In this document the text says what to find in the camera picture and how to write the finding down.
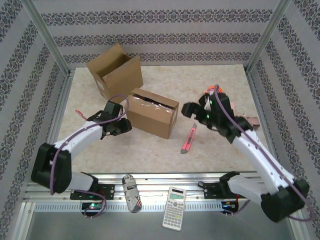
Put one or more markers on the wide aluminium rail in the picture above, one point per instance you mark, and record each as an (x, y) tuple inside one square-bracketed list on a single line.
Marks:
[(155, 180)]

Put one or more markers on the pink utility knife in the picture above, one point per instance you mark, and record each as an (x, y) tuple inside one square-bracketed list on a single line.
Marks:
[(189, 138)]

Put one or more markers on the small circuit board with LEDs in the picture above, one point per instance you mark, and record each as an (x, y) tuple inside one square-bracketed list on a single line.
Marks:
[(228, 205), (92, 206)]

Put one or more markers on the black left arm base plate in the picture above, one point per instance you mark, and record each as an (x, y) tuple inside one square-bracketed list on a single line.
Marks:
[(108, 191)]

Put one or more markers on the black-haired plush doll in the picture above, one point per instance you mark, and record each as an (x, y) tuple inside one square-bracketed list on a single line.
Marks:
[(212, 88)]

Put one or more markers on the red pen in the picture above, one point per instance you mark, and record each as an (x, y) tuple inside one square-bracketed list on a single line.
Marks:
[(81, 115)]

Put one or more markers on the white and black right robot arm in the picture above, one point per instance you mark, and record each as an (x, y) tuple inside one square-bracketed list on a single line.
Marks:
[(257, 155)]

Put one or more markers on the white scientific calculator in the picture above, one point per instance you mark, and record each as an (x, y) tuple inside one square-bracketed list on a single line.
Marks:
[(174, 210)]

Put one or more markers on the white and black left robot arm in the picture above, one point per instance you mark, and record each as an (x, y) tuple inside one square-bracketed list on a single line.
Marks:
[(80, 133)]

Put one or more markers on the newspaper print pencil case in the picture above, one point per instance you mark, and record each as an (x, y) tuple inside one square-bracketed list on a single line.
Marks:
[(131, 193)]

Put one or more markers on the brown cardboard box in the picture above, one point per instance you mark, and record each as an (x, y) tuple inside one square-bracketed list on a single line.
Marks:
[(150, 122), (122, 75)]

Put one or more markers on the aluminium side rail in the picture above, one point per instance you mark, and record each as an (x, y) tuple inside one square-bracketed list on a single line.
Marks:
[(58, 110), (257, 100)]

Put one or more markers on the aluminium frame post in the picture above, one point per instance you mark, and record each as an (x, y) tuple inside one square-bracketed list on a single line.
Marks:
[(268, 32), (45, 32)]

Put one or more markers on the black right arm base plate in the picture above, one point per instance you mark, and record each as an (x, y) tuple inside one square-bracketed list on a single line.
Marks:
[(210, 191)]

